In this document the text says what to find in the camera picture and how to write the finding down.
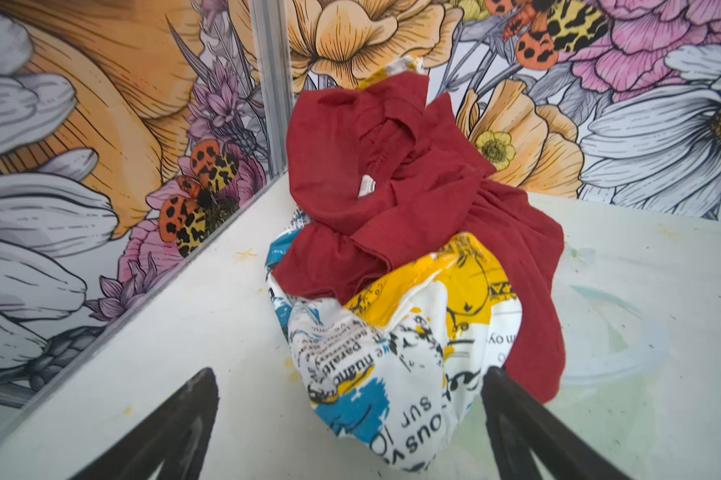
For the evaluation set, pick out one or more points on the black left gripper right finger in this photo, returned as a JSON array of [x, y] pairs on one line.
[[522, 432]]

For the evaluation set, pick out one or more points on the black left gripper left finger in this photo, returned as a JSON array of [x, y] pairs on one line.
[[171, 443]]

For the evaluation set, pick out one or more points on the white yellow printed cloth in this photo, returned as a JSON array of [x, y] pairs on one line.
[[399, 365]]

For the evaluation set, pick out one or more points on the dark red cloth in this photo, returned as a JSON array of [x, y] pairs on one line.
[[386, 176]]

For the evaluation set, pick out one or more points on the left aluminium corner post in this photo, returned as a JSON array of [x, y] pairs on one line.
[[269, 19]]

